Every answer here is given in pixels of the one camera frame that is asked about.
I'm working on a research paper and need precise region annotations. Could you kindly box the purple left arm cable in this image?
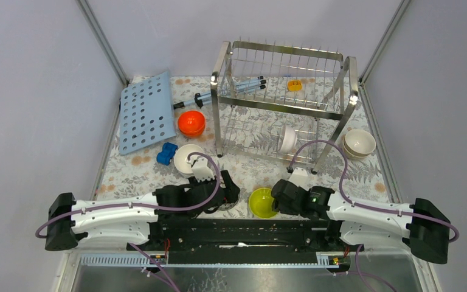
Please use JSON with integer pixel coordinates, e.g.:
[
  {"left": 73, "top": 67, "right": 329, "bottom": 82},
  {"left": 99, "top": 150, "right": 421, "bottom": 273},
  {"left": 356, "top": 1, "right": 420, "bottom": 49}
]
[{"left": 35, "top": 151, "right": 221, "bottom": 239}]

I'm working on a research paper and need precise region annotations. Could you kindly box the stainless steel dish rack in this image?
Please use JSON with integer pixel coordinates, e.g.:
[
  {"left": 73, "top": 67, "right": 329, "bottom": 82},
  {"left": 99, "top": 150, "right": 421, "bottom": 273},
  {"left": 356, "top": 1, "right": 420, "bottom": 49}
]
[{"left": 210, "top": 40, "right": 359, "bottom": 173}]

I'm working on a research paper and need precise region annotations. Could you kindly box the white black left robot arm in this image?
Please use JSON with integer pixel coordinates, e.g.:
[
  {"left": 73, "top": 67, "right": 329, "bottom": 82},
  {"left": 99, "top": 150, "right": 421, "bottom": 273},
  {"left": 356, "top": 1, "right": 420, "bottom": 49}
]
[{"left": 42, "top": 170, "right": 240, "bottom": 251}]

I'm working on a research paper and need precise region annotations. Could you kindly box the white ceramic bowl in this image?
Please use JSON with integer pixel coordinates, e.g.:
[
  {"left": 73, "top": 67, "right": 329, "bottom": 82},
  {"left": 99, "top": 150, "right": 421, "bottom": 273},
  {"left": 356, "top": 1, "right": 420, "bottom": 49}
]
[{"left": 278, "top": 125, "right": 297, "bottom": 153}]

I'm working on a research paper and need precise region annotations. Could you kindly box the yellow green bowl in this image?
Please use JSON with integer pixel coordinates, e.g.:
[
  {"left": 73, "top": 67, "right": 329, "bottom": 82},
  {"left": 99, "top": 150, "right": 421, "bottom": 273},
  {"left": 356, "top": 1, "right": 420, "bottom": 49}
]
[{"left": 248, "top": 187, "right": 278, "bottom": 219}]

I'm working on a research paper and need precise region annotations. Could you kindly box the beige floral bowl front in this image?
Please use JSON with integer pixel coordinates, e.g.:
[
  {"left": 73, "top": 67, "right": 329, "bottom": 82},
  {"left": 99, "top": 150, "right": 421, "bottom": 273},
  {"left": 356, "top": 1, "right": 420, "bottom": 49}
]
[{"left": 344, "top": 129, "right": 376, "bottom": 156}]

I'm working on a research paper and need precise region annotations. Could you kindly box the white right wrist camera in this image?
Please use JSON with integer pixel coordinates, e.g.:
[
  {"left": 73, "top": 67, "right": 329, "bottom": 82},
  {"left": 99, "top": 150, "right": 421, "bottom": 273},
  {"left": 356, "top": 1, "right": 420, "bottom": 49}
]
[{"left": 288, "top": 167, "right": 310, "bottom": 189}]

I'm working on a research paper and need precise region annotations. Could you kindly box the floral patterned table mat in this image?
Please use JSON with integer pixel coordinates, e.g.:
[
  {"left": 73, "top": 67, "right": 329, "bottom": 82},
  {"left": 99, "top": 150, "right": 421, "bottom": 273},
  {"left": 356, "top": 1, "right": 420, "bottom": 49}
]
[{"left": 94, "top": 75, "right": 392, "bottom": 221}]

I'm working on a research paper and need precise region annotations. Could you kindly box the small orange yellow cup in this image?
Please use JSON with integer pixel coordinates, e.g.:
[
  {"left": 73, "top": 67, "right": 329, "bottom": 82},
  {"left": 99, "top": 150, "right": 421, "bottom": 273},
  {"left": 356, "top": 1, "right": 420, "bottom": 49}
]
[{"left": 287, "top": 80, "right": 302, "bottom": 92}]

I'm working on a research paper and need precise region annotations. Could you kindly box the light blue perforated panel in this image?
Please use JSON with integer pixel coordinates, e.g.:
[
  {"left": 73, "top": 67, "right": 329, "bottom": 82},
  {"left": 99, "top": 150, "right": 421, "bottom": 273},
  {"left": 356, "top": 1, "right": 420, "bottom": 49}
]
[{"left": 119, "top": 71, "right": 176, "bottom": 155}]

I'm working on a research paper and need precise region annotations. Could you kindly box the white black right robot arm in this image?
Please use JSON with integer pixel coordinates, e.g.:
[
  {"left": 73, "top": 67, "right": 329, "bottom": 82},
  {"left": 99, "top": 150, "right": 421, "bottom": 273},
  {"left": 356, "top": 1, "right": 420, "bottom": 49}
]
[{"left": 271, "top": 179, "right": 451, "bottom": 265}]

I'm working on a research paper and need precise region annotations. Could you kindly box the orange plastic bowl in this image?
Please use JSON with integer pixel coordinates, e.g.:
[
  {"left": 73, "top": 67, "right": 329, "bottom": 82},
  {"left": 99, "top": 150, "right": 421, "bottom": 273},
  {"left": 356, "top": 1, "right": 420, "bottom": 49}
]
[{"left": 177, "top": 110, "right": 206, "bottom": 138}]

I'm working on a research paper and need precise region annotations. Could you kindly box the beige floral bowl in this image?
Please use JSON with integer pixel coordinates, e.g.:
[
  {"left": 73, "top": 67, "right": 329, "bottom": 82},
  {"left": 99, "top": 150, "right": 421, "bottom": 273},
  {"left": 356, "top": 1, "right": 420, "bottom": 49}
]
[
  {"left": 341, "top": 139, "right": 373, "bottom": 160},
  {"left": 344, "top": 129, "right": 376, "bottom": 156}
]

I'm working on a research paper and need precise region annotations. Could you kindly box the blue toy car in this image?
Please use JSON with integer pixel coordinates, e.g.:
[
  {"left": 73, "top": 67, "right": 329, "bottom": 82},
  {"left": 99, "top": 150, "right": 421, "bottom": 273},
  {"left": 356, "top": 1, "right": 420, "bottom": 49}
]
[{"left": 156, "top": 142, "right": 179, "bottom": 165}]

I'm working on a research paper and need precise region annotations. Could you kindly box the white ribbed bowl front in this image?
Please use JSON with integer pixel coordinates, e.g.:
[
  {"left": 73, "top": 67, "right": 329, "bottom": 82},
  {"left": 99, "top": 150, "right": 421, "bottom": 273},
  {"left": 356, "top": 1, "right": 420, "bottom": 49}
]
[{"left": 173, "top": 144, "right": 204, "bottom": 178}]

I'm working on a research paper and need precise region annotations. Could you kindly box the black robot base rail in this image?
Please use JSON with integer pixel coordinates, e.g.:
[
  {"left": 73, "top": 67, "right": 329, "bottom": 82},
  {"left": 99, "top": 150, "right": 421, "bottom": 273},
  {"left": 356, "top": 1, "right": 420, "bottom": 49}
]
[{"left": 137, "top": 217, "right": 358, "bottom": 265}]

